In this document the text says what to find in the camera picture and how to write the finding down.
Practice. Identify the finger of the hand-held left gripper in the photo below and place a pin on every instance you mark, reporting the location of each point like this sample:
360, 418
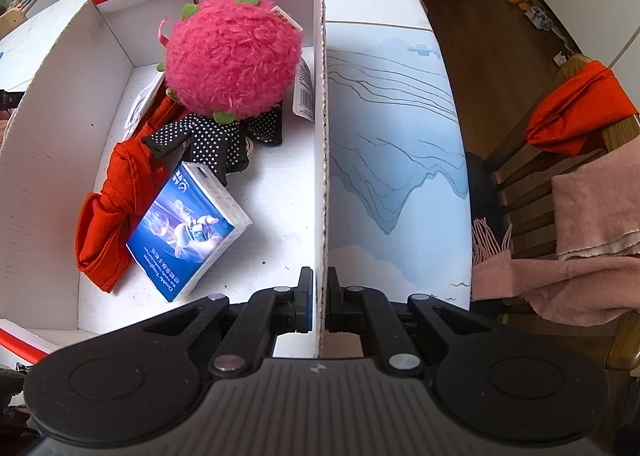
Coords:
10, 100

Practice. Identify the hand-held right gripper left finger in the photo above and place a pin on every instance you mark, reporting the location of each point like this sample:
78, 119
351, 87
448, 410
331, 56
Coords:
305, 296

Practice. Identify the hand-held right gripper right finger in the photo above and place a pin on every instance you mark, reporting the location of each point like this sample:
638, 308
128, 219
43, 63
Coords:
334, 296

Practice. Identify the white cardboard box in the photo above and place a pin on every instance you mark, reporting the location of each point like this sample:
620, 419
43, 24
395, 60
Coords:
60, 136

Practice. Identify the blue tissue pack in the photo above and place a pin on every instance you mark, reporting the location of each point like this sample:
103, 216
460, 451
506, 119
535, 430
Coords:
190, 231

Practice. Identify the white floral pouch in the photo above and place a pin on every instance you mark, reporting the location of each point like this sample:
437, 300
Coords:
142, 101

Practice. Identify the red umbrella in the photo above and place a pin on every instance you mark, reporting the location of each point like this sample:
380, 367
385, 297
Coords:
107, 216

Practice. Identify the black dotted glove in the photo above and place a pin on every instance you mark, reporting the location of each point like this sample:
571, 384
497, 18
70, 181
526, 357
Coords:
210, 141
265, 126

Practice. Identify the pink fuzzy plush ball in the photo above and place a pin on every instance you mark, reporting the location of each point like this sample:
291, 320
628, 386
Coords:
230, 51

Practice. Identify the blue mountain print table mat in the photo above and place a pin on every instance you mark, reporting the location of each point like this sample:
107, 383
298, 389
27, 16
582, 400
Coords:
390, 136

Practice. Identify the wooden chair with dark seat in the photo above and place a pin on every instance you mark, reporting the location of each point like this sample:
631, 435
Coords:
520, 196

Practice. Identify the pink fringed scarf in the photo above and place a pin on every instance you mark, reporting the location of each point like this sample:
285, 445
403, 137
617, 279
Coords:
595, 216

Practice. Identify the red cloth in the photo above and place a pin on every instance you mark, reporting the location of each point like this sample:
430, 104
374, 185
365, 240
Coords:
575, 106

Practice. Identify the white sneaker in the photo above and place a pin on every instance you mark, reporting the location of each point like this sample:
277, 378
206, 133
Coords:
562, 56

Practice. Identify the white sneakers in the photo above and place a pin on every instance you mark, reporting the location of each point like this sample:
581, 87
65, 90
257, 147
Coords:
542, 19

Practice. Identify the orange slippers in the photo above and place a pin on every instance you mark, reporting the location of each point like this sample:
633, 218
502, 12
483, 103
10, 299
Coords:
517, 0

